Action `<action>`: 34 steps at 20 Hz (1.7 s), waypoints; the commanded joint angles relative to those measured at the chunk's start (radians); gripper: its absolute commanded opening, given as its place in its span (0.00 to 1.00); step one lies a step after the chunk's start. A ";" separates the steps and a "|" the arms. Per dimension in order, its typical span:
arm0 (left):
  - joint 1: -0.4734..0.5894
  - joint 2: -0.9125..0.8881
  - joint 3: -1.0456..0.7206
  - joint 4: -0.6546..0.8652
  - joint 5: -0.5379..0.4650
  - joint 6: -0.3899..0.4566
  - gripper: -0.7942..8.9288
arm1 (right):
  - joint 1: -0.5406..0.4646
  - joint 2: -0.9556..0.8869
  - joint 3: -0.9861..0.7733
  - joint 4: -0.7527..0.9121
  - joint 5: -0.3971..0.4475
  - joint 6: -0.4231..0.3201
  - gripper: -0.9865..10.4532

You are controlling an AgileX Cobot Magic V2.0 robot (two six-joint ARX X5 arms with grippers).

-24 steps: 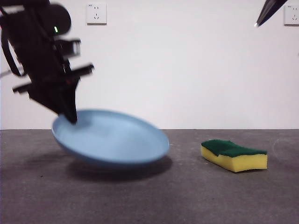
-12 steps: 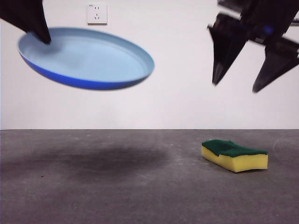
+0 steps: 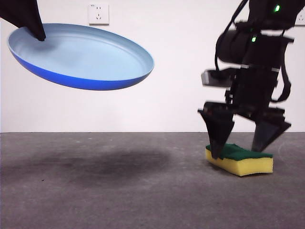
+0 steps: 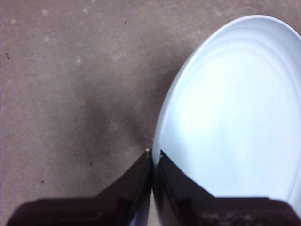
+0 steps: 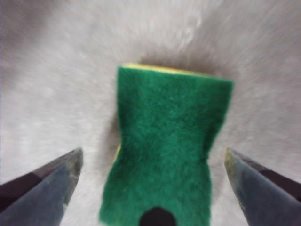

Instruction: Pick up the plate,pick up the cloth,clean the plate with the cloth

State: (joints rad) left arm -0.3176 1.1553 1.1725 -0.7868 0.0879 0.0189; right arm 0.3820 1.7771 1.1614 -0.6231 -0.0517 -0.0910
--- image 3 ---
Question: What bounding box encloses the yellow sponge with green pad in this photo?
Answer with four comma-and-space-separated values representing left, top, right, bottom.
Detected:
205, 142, 274, 177

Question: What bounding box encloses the right arm's thin black cable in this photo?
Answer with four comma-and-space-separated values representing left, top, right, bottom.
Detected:
213, 0, 247, 72

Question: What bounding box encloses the right arm's black cable loop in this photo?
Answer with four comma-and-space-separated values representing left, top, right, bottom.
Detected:
273, 35, 292, 103

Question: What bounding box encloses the light blue round plate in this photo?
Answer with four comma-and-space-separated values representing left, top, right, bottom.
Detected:
7, 23, 155, 91

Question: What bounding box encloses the white wall socket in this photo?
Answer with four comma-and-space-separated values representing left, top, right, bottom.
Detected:
88, 3, 110, 26
294, 10, 305, 26

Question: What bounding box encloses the right wrist grey camera box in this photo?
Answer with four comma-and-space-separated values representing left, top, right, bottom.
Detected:
201, 68, 235, 87

